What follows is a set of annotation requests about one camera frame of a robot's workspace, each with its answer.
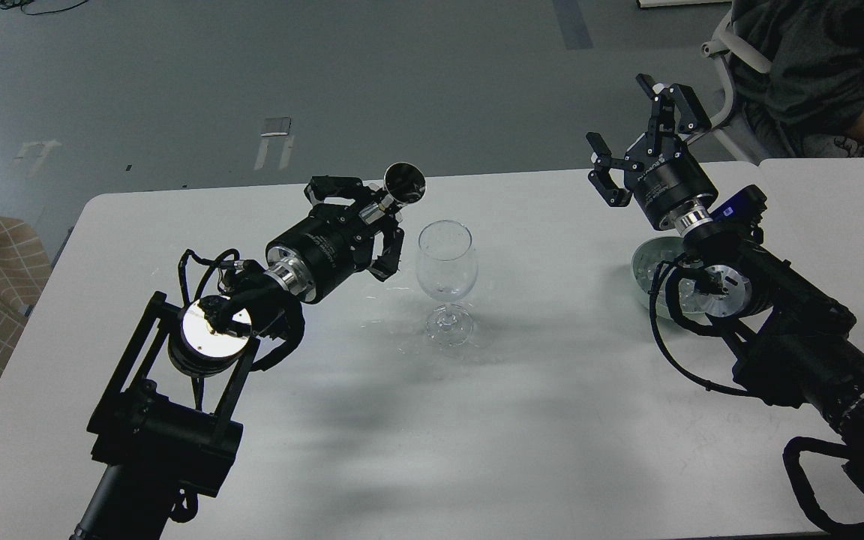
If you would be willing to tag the white office chair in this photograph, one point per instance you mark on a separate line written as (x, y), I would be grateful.
(729, 126)

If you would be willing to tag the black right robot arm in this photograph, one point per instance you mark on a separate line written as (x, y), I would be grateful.
(789, 339)

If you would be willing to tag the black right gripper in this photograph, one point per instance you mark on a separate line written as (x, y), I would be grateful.
(660, 173)

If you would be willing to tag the silver steel jigger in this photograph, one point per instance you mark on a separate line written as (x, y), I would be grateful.
(403, 184)

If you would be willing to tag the green bowl of ice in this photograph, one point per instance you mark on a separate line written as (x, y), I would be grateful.
(644, 266)

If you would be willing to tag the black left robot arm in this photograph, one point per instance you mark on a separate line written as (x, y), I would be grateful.
(164, 423)

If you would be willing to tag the silver floor plate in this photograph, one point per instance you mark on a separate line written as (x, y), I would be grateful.
(275, 127)

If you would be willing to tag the seated person in grey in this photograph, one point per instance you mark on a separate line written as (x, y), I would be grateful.
(810, 104)

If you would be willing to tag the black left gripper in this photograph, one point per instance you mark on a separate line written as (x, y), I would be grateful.
(311, 259)

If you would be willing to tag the clear wine glass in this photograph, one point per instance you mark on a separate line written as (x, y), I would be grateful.
(447, 270)

